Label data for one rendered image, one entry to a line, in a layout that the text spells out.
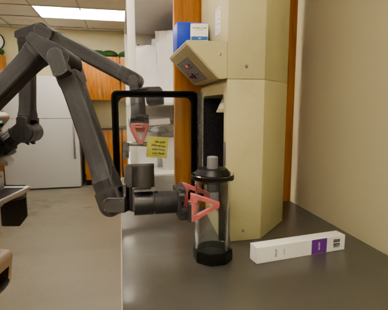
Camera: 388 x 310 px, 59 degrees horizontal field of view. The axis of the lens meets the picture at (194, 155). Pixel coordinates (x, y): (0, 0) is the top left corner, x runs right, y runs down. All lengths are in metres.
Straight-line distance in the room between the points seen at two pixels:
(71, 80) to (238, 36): 0.45
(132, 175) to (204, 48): 0.39
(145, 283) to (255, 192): 0.42
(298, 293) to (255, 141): 0.42
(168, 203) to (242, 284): 0.25
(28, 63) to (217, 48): 0.49
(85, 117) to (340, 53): 0.85
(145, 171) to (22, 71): 0.41
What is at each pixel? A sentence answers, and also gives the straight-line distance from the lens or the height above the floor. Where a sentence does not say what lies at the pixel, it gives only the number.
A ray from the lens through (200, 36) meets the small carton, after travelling 1.05.
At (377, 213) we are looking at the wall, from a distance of 1.14.
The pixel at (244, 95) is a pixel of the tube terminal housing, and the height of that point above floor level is 1.37.
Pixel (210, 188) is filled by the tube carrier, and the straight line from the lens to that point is 0.84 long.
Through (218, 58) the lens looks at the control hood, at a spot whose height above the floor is 1.46.
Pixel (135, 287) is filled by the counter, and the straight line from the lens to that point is 0.82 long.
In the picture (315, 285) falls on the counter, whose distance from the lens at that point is 0.86.
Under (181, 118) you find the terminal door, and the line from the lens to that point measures 1.25.
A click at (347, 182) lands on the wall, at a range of 1.24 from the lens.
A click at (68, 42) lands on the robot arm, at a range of 1.43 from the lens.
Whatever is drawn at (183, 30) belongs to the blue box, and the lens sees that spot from 1.16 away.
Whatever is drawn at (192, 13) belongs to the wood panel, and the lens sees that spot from 1.37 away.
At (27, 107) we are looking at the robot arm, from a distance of 1.46.
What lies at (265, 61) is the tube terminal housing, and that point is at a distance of 1.02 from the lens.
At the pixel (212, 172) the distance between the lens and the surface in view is 0.84.
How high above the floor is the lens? 1.34
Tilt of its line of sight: 8 degrees down
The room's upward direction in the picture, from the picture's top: straight up
